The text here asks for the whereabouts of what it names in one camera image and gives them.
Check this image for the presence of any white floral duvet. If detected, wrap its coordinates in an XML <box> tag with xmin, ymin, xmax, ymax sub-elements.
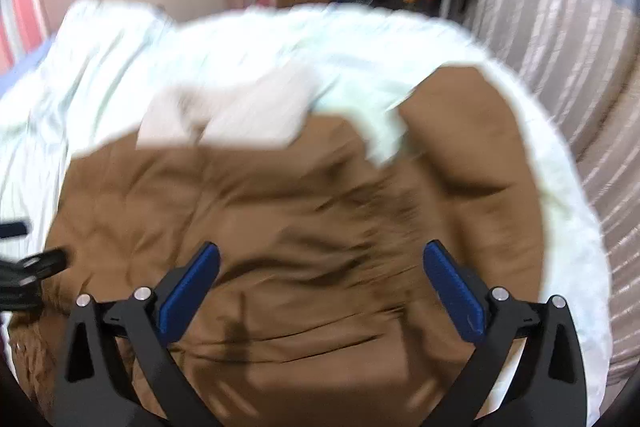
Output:
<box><xmin>0</xmin><ymin>0</ymin><xmax>613</xmax><ymax>427</ymax></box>

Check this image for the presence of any brown padded jacket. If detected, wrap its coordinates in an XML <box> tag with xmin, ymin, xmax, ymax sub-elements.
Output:
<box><xmin>7</xmin><ymin>62</ymin><xmax>546</xmax><ymax>427</ymax></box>

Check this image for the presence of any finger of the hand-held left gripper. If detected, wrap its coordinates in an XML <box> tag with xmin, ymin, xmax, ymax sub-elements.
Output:
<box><xmin>0</xmin><ymin>247</ymin><xmax>69</xmax><ymax>312</ymax></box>
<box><xmin>0</xmin><ymin>219</ymin><xmax>29</xmax><ymax>241</ymax></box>

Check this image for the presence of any blue bed sheet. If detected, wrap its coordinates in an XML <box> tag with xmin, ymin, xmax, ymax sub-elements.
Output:
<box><xmin>0</xmin><ymin>34</ymin><xmax>56</xmax><ymax>95</ymax></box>

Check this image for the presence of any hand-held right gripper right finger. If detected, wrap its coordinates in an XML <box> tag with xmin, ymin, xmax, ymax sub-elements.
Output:
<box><xmin>422</xmin><ymin>239</ymin><xmax>588</xmax><ymax>427</ymax></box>

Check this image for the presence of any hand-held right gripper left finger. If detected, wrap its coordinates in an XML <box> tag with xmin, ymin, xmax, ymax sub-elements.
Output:
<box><xmin>50</xmin><ymin>242</ymin><xmax>223</xmax><ymax>427</ymax></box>

